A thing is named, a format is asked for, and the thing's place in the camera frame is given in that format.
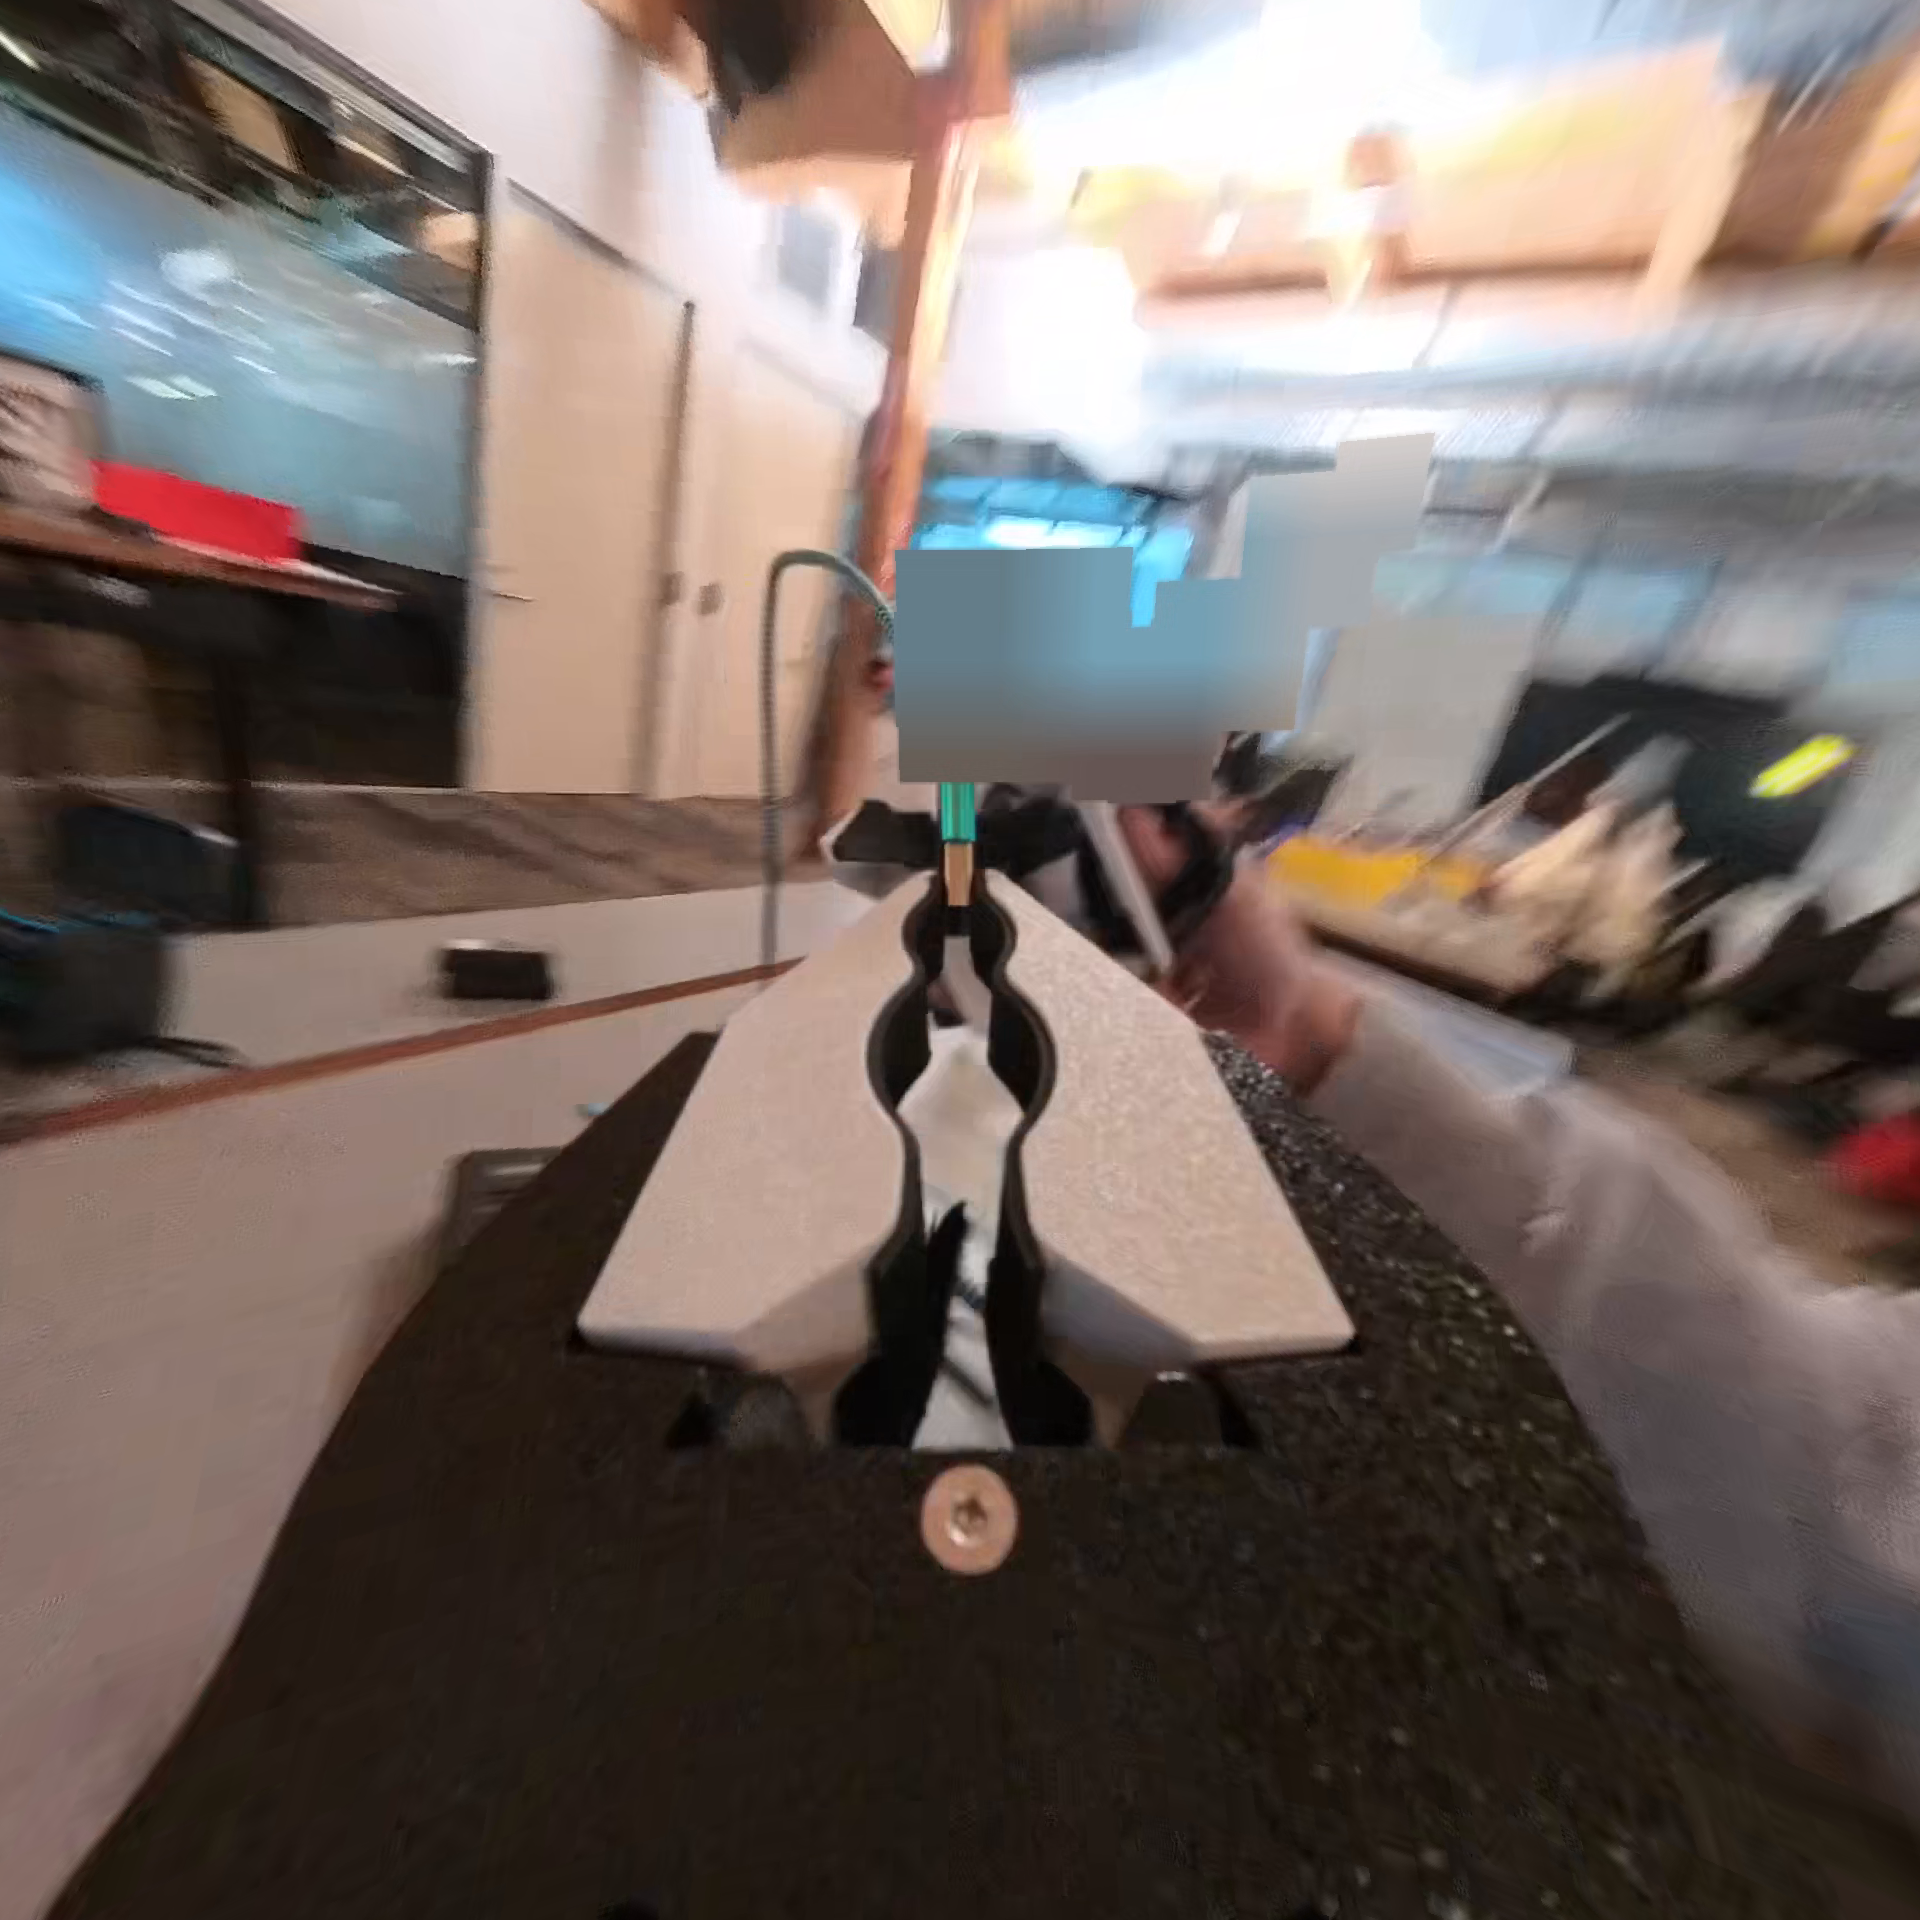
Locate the framed black white marker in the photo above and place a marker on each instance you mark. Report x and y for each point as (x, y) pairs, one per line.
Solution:
(44, 436)

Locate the small red box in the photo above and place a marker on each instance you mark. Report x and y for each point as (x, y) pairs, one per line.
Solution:
(194, 511)

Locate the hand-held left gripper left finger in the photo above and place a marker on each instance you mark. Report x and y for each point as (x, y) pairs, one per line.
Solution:
(766, 1184)

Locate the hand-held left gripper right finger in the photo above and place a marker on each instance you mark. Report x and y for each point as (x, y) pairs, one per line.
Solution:
(1170, 1184)

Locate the wooden top desk black legs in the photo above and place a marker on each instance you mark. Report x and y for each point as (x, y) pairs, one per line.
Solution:
(180, 577)

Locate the wooden support post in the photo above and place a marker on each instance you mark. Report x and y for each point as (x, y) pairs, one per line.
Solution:
(898, 452)

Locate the white door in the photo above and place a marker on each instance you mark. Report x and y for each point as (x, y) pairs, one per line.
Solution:
(781, 602)
(583, 525)

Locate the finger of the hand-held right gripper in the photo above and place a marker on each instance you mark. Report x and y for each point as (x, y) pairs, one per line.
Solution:
(1127, 885)

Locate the person's right forearm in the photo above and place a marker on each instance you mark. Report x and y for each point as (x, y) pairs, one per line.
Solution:
(1650, 1275)

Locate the black battery charger with display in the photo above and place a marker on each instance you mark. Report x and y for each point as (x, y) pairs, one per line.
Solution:
(89, 983)

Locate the small black battery pack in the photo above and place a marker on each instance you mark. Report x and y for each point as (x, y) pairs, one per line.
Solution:
(496, 973)

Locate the person's right hand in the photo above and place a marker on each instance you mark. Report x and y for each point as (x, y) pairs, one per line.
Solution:
(1260, 975)

